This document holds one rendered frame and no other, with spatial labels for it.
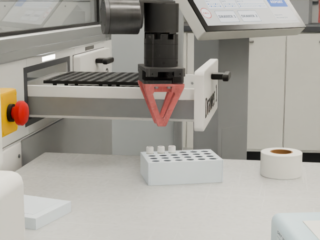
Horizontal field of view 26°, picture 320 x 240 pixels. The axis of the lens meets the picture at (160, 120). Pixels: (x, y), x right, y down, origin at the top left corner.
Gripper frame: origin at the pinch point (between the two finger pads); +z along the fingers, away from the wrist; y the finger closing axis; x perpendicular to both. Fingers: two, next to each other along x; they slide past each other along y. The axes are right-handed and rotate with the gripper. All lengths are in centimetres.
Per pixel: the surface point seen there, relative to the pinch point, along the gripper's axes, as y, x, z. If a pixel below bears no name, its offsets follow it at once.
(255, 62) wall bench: -303, 112, 12
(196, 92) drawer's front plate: -6.7, 7.7, -3.8
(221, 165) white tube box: 7.3, 8.9, 6.5
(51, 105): -17.5, -17.9, -0.3
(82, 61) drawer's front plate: -48.4, -10.2, -6.5
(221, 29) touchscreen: -97, 36, -13
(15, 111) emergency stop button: 3.8, -23.9, -2.3
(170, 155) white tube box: 2.5, 1.4, 5.6
